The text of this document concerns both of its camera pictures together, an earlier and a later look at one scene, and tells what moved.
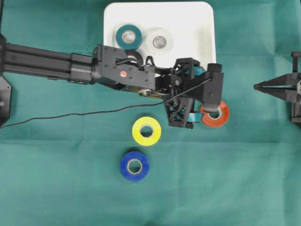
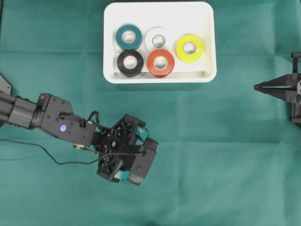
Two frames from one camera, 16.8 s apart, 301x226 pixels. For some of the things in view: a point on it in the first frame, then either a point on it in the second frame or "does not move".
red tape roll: [215, 123] to [164, 71]
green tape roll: [129, 36] does not move
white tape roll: [160, 41] does not move
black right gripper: [287, 86] does not move
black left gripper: [181, 85] to [113, 144]
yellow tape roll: [156, 133] to [189, 48]
